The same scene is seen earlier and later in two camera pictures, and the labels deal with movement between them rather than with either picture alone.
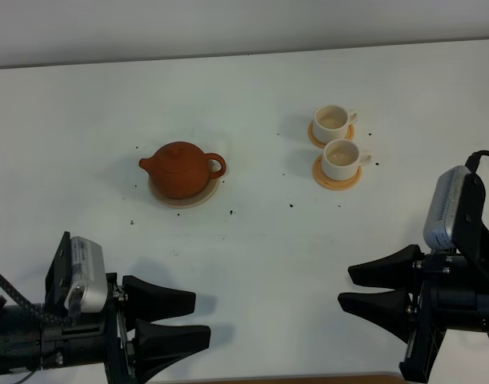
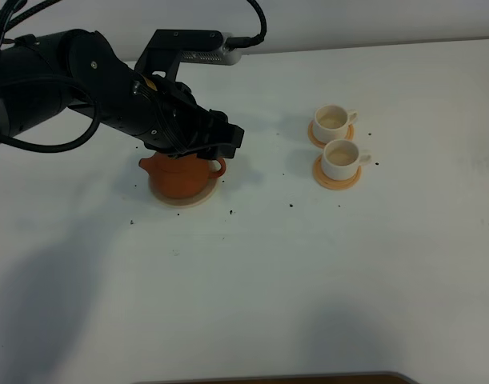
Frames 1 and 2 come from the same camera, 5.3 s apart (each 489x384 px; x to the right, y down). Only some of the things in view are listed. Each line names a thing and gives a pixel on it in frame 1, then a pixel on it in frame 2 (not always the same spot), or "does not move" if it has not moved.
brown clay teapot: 181,170 does not move
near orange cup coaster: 332,184 does not move
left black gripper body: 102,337 → 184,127
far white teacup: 331,122 does not move
